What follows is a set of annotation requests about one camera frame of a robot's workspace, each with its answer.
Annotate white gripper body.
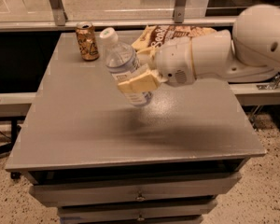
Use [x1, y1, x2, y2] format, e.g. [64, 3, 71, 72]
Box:
[154, 30, 232, 87]

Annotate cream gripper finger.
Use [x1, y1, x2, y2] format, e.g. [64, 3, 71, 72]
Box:
[136, 47, 160, 69]
[117, 70, 162, 93]

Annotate blue plastic water bottle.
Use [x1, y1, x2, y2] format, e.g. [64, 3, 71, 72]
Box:
[99, 27, 154, 107]

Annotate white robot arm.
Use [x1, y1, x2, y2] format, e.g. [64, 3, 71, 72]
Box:
[118, 5, 280, 93]

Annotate brown chip bag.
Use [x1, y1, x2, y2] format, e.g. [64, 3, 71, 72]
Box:
[133, 25, 216, 51]

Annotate gold soda can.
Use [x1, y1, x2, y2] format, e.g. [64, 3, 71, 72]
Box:
[76, 21, 100, 61]

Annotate grey drawer cabinet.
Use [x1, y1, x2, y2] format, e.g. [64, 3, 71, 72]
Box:
[6, 33, 265, 224]

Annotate upper drawer knob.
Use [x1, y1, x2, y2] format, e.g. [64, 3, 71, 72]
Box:
[135, 194, 146, 202]

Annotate lower grey drawer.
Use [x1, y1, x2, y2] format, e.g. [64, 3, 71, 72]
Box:
[58, 199, 217, 224]

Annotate grey drawer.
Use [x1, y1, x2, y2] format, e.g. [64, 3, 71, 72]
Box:
[58, 199, 217, 224]
[29, 172, 241, 207]

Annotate upper grey drawer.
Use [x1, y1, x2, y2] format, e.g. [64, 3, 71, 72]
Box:
[29, 172, 241, 207]

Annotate horizontal metal rail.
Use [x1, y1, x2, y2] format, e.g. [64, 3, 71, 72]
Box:
[0, 16, 237, 33]

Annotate right metal railing bracket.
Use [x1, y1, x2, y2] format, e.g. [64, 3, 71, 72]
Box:
[173, 0, 187, 23]

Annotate metal railing bracket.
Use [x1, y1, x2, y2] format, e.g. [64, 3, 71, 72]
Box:
[49, 0, 67, 26]
[173, 0, 187, 23]

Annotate left metal railing bracket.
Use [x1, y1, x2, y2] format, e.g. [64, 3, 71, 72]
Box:
[49, 0, 67, 26]

